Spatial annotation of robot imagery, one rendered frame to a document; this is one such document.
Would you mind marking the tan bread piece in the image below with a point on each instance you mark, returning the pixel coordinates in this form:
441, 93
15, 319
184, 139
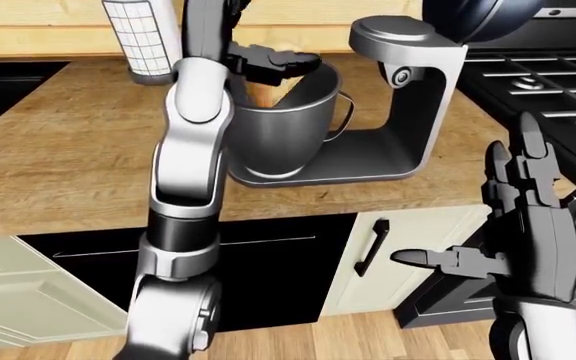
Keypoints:
267, 94

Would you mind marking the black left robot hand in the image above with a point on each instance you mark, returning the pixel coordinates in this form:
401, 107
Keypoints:
268, 65

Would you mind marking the cream cabinet door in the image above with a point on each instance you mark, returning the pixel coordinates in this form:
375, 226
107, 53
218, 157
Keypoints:
418, 232

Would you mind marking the white gridded paper towel roll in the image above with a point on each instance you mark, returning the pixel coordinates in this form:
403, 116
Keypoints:
140, 41

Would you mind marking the black gas stove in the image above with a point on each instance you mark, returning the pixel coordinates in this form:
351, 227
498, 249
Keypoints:
543, 78

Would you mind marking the grey stand mixer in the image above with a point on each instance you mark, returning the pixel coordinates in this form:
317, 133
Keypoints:
418, 123

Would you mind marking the black dishwasher front panel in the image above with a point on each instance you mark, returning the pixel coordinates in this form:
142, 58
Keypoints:
278, 270

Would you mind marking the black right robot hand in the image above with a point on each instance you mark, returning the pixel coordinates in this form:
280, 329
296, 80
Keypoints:
543, 240

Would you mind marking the cream drawer cabinet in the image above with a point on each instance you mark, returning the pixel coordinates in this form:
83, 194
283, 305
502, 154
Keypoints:
28, 288

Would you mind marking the black sink basin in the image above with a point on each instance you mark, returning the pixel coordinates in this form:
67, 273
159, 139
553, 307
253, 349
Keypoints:
3, 86

